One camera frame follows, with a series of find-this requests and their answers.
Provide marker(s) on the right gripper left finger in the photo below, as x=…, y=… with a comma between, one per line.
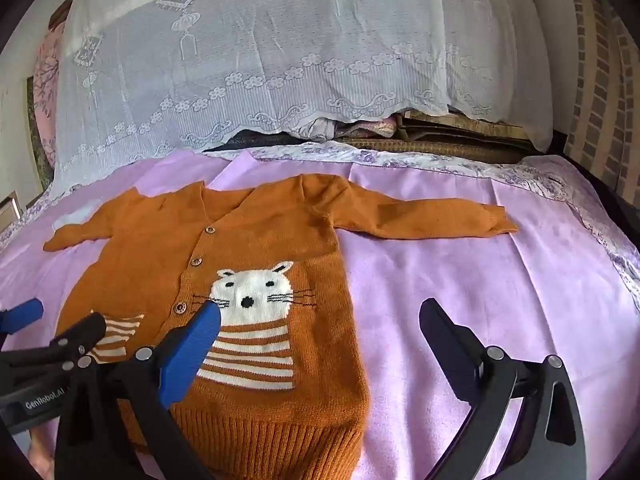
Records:
x=93, y=442

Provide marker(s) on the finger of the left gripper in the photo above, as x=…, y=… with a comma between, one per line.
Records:
x=69, y=347
x=21, y=316

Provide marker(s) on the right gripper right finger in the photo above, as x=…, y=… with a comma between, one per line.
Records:
x=547, y=441

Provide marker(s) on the orange knit cat cardigan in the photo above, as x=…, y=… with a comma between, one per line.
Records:
x=281, y=393

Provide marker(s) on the dark folded clothing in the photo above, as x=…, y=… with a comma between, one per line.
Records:
x=252, y=139

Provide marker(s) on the pink bed sheet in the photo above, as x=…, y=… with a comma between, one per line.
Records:
x=414, y=413

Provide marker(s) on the floral purple white bedding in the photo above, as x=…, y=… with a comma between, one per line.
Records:
x=567, y=252

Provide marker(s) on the pink floral fabric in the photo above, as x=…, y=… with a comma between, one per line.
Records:
x=45, y=91

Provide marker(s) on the white lace cover cloth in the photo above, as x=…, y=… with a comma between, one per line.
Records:
x=142, y=78

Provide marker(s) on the brick pattern curtain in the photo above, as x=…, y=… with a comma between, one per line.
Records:
x=604, y=135

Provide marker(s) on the brown woven mat stack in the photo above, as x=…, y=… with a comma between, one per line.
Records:
x=450, y=135

